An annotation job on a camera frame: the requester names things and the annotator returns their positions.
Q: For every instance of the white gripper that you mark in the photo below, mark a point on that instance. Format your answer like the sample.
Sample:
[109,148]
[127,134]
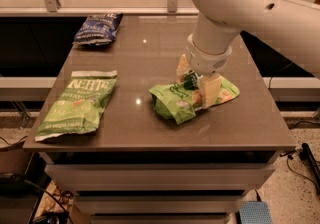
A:
[206,58]

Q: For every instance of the green dang rice chip bag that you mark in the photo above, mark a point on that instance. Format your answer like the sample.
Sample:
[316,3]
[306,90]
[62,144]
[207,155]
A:
[180,101]

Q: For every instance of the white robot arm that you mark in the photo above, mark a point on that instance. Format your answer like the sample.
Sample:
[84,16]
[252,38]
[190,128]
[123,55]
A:
[291,27]

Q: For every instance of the blue kettle chip bag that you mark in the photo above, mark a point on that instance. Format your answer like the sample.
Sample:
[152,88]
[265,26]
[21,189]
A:
[98,30]

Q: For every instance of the green kettle chip bag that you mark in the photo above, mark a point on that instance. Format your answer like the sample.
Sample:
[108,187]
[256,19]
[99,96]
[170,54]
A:
[80,105]

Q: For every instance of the grey drawer cabinet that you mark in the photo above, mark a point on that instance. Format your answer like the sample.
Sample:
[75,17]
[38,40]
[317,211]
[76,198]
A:
[140,168]

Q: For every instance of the black power strip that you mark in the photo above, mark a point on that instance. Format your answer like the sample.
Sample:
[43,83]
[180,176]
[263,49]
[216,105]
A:
[307,155]

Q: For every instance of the blue perforated box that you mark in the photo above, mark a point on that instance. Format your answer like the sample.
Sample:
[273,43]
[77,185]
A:
[255,212]

